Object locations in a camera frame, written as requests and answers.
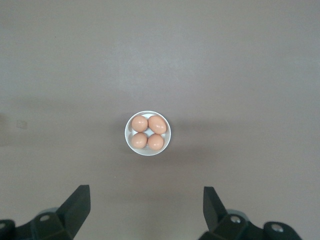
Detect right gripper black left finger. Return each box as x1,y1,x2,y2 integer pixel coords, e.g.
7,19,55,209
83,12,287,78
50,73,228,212
0,184,91,240

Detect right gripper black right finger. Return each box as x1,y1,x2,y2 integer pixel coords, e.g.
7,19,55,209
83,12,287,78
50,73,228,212
199,186,305,240

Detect brown egg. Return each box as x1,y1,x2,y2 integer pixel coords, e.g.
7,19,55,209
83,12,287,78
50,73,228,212
147,133,165,151
148,115,167,135
131,115,149,133
131,132,148,149

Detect white round bowl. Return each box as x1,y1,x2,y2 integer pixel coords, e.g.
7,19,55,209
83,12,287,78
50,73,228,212
124,110,172,157

